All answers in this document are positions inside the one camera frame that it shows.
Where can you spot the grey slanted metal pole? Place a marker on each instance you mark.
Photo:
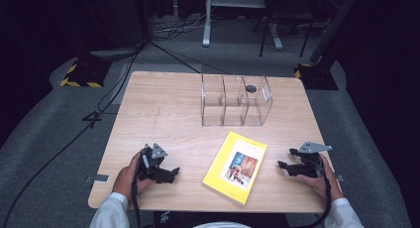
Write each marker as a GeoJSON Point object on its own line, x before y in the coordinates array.
{"type": "Point", "coordinates": [333, 26]}

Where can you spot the black stool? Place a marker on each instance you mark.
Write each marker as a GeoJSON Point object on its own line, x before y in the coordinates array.
{"type": "Point", "coordinates": [287, 15]}

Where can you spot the clear acrylic divided rack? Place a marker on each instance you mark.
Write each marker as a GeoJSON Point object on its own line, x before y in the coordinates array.
{"type": "Point", "coordinates": [236, 100]}

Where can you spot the person's dark torso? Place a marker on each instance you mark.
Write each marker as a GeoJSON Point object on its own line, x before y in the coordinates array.
{"type": "Point", "coordinates": [221, 219]}

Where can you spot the person's right hand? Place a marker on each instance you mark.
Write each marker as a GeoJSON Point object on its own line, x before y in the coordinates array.
{"type": "Point", "coordinates": [322, 185]}

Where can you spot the white desk frame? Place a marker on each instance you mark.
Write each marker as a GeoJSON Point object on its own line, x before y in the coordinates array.
{"type": "Point", "coordinates": [207, 23]}

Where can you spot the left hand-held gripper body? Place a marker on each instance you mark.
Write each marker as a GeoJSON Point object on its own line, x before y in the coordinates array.
{"type": "Point", "coordinates": [152, 160]}

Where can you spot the person's left hand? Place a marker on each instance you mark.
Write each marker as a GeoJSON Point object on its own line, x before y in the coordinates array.
{"type": "Point", "coordinates": [126, 180]}

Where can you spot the yellow book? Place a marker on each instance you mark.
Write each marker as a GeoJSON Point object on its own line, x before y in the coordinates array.
{"type": "Point", "coordinates": [235, 167]}

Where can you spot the striped black stand base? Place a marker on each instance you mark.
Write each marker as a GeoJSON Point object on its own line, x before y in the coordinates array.
{"type": "Point", "coordinates": [86, 74]}
{"type": "Point", "coordinates": [318, 76]}

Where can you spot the grey tape strip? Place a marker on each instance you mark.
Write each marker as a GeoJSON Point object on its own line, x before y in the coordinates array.
{"type": "Point", "coordinates": [99, 178]}
{"type": "Point", "coordinates": [340, 178]}

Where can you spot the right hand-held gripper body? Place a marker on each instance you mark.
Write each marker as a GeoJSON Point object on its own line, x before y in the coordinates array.
{"type": "Point", "coordinates": [312, 160]}

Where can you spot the dark round table grommet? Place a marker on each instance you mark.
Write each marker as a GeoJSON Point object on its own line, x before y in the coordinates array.
{"type": "Point", "coordinates": [251, 88]}

